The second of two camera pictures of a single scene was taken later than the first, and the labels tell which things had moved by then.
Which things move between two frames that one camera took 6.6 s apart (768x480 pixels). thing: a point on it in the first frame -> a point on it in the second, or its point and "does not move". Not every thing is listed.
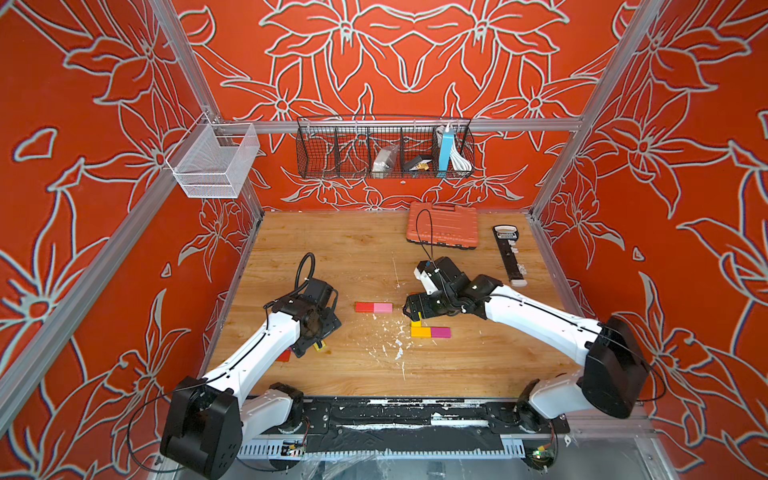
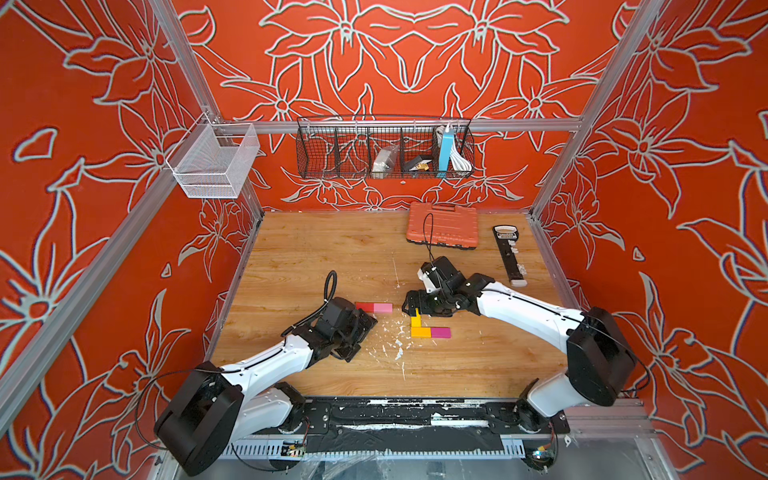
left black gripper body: x=327 y=324 -> x=353 y=334
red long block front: x=364 y=307 does not move
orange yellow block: x=420 y=332 does not move
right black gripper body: x=435 y=303 does not move
